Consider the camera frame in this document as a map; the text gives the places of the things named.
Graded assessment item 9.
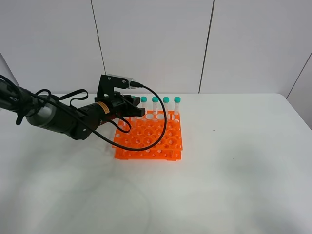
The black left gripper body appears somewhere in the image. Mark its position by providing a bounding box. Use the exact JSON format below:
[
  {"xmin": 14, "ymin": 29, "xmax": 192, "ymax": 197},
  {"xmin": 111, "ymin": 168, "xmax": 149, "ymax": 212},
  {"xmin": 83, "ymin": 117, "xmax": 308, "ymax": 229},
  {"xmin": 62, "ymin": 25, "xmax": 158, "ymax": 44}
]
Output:
[{"xmin": 94, "ymin": 75, "xmax": 126, "ymax": 122}]

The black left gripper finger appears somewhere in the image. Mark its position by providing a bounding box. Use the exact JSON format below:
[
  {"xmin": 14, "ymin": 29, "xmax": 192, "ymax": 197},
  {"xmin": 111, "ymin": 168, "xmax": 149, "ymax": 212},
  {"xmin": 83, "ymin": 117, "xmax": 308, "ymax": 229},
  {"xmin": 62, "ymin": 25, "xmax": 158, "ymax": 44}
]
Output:
[
  {"xmin": 117, "ymin": 97, "xmax": 146, "ymax": 118},
  {"xmin": 126, "ymin": 95, "xmax": 139, "ymax": 106}
]

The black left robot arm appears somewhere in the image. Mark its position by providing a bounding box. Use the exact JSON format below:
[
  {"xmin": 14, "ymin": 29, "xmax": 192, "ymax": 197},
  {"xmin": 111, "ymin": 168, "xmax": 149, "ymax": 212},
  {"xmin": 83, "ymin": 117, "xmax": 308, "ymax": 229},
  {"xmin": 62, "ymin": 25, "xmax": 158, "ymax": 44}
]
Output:
[{"xmin": 0, "ymin": 75, "xmax": 145, "ymax": 140}]

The test tube row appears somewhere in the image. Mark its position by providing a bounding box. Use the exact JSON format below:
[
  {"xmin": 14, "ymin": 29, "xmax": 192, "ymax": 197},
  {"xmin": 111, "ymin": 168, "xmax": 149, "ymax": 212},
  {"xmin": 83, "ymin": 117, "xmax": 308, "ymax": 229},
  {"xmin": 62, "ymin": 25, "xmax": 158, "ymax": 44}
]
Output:
[
  {"xmin": 174, "ymin": 97, "xmax": 181, "ymax": 116},
  {"xmin": 140, "ymin": 96, "xmax": 147, "ymax": 109},
  {"xmin": 152, "ymin": 96, "xmax": 159, "ymax": 115},
  {"xmin": 162, "ymin": 97, "xmax": 170, "ymax": 115}
]

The orange test tube rack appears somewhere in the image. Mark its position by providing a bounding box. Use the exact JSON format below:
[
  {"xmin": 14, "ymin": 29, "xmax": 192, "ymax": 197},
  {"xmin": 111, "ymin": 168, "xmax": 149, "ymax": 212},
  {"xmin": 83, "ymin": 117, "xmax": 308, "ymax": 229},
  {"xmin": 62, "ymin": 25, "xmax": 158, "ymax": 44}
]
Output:
[{"xmin": 113, "ymin": 110, "xmax": 183, "ymax": 161}]

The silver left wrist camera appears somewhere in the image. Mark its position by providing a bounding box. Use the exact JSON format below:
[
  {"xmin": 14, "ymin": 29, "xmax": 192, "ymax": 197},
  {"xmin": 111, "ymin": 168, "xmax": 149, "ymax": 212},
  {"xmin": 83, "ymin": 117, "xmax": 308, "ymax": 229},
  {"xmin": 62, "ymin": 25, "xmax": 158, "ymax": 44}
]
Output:
[{"xmin": 107, "ymin": 74, "xmax": 135, "ymax": 89}]

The black left camera cable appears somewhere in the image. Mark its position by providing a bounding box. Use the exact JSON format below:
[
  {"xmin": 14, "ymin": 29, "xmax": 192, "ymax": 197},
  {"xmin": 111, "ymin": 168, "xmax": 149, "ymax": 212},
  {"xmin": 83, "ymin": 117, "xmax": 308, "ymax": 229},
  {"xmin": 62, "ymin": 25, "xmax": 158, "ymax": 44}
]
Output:
[{"xmin": 0, "ymin": 74, "xmax": 169, "ymax": 152}]

